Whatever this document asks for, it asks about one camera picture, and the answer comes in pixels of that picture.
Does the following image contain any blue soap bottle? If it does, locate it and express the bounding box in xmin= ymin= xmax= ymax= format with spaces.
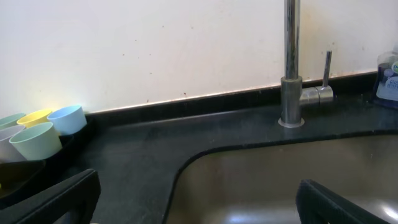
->
xmin=371 ymin=43 xmax=398 ymax=110

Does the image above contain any yellow cup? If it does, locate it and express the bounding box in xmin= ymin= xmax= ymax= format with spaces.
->
xmin=16 ymin=108 xmax=53 ymax=129

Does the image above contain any steel tap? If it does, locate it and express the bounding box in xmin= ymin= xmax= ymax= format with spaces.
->
xmin=277 ymin=0 xmax=335 ymax=129

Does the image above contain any grey cup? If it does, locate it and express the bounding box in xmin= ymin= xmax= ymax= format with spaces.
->
xmin=0 ymin=124 xmax=27 ymax=164

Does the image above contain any steel sink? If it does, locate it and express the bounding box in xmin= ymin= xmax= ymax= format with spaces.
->
xmin=164 ymin=133 xmax=398 ymax=224

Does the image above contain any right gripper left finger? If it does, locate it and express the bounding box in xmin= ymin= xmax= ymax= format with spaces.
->
xmin=0 ymin=168 xmax=102 ymax=224

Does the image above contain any light green cup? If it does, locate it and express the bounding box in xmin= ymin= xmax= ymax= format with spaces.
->
xmin=9 ymin=121 xmax=63 ymax=161

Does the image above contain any black tray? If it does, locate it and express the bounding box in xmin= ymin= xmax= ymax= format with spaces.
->
xmin=0 ymin=119 xmax=96 ymax=210

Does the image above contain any blue cup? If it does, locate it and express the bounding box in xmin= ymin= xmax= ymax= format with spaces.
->
xmin=47 ymin=104 xmax=88 ymax=136

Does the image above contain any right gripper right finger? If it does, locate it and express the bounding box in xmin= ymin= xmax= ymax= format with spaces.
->
xmin=295 ymin=179 xmax=393 ymax=224

